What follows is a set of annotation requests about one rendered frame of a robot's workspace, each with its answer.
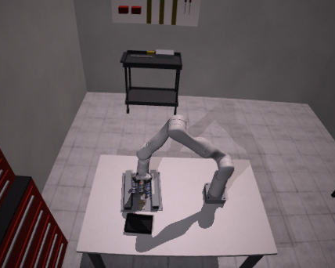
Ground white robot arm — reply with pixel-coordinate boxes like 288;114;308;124
136;114;234;197

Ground grey relay panel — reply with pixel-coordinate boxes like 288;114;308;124
121;170;163;212

